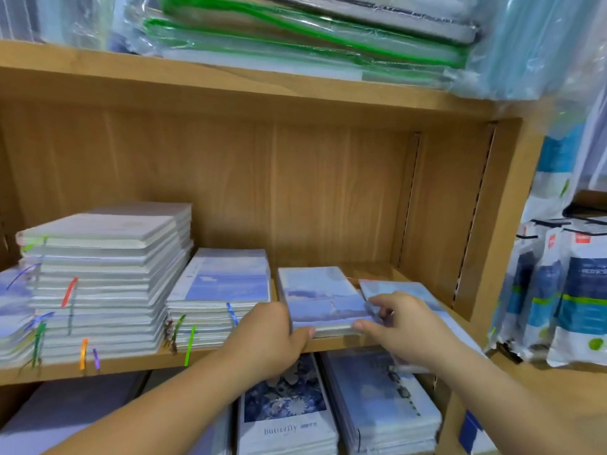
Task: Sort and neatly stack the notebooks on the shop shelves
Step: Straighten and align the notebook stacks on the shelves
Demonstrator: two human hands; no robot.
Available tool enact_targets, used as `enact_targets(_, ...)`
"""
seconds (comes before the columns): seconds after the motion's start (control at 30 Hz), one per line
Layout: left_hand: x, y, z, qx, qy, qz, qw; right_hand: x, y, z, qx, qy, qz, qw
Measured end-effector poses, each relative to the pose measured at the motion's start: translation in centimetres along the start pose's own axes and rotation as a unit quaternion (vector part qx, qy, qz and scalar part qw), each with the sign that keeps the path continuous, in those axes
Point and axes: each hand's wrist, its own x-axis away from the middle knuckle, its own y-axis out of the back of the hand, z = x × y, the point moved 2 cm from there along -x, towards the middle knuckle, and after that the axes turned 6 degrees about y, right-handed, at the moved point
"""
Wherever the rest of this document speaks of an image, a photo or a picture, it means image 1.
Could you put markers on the person's right hand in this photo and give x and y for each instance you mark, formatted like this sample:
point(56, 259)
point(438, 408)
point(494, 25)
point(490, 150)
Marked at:
point(413, 331)

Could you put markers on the person's left hand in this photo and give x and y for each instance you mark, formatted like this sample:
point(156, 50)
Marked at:
point(266, 341)

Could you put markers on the pile of small notebooks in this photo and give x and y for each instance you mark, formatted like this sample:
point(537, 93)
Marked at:
point(403, 289)

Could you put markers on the stack of sky photo notebooks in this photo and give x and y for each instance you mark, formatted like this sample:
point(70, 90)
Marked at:
point(209, 317)

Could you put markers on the blue butterfly cover notebook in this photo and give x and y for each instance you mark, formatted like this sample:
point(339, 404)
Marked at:
point(284, 407)

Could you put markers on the snowy tree notebook stack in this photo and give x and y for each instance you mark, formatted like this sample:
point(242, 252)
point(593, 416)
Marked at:
point(318, 294)

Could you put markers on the sky cloud cover notebook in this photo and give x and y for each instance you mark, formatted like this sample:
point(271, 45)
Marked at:
point(379, 398)

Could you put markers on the blue white banded notebook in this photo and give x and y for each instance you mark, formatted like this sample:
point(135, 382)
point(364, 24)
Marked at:
point(223, 275)

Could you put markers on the pastel grid pattern notebook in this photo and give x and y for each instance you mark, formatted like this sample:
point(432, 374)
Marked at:
point(213, 440)

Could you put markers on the stack of sage cover notebooks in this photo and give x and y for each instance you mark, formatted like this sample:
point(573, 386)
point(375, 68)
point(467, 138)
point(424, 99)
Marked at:
point(104, 270)

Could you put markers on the lilac cover notebook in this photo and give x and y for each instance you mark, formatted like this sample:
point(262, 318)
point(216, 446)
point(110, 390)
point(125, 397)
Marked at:
point(14, 317)

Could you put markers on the wooden shelf unit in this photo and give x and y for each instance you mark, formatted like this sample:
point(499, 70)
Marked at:
point(237, 90)

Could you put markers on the person's right forearm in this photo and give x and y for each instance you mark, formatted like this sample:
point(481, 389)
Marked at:
point(531, 407)

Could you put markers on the person's left forearm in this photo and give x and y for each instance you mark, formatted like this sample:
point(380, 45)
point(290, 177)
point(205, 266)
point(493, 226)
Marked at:
point(161, 417)

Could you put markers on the blue white small box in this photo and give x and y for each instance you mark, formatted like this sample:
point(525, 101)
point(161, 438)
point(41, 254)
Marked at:
point(474, 433)

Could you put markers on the stack of green edged packets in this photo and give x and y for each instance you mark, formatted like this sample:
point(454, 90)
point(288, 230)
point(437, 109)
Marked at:
point(303, 38)

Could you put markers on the light blue plastic bag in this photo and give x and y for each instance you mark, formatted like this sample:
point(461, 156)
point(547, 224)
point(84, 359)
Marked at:
point(541, 42)

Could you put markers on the row of plastic wrapped folders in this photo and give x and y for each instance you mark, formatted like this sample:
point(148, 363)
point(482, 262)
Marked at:
point(57, 19)

